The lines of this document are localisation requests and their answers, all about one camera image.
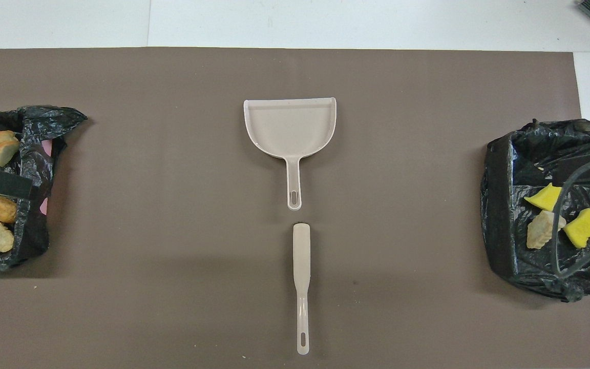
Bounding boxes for brown cork shaped sponge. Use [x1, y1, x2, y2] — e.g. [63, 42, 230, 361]
[0, 195, 18, 223]

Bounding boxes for beige plastic dustpan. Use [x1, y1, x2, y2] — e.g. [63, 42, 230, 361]
[243, 97, 337, 211]

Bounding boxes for beige hand brush black bristles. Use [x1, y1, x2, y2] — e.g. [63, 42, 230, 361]
[292, 223, 311, 356]

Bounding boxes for small green yellow sponge piece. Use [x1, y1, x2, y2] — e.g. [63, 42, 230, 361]
[524, 182, 563, 212]

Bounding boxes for black trash bag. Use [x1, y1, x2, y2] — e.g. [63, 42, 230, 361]
[0, 106, 89, 271]

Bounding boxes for black bag lined bin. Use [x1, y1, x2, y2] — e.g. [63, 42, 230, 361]
[481, 118, 590, 303]

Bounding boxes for pink plastic basket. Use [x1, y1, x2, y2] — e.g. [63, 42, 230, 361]
[38, 139, 54, 216]

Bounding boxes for brown table mat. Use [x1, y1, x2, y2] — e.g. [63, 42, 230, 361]
[0, 47, 590, 369]

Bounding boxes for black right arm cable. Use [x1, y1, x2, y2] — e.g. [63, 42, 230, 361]
[550, 153, 590, 280]

